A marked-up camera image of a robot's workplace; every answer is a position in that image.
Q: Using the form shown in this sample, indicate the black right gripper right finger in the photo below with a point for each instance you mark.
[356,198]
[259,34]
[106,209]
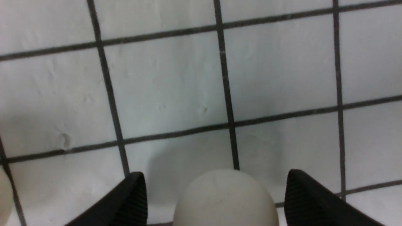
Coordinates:
[308,203]

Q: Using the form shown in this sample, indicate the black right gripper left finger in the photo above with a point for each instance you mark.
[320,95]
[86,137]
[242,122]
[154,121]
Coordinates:
[124,205]

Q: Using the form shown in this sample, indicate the white table-tennis ball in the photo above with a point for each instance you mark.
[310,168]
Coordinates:
[225,197]
[6,197]

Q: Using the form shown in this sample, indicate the white black-grid tablecloth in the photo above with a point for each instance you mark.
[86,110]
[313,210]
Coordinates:
[92,90]

